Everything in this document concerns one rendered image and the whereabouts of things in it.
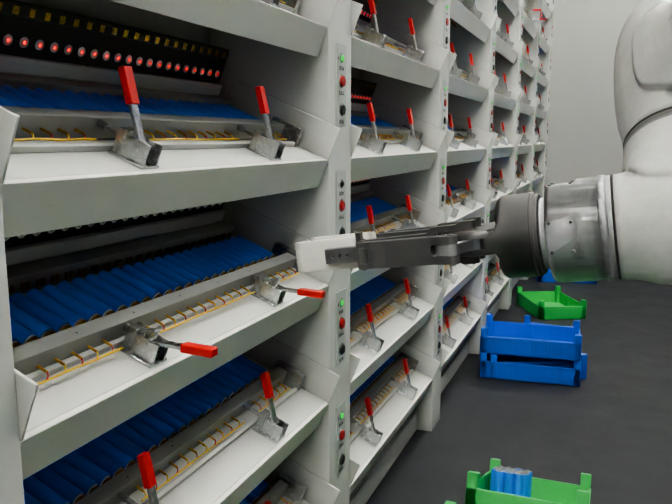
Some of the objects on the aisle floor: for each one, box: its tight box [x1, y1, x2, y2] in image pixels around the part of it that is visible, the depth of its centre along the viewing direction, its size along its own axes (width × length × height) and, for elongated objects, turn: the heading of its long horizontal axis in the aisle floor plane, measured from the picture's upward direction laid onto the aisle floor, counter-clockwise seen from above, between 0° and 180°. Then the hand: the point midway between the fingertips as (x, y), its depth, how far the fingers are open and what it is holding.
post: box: [210, 0, 351, 504], centre depth 110 cm, size 20×9×173 cm
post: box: [361, 0, 451, 432], centre depth 174 cm, size 20×9×173 cm
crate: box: [465, 458, 591, 504], centre depth 131 cm, size 30×20×8 cm
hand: (336, 252), depth 70 cm, fingers open, 3 cm apart
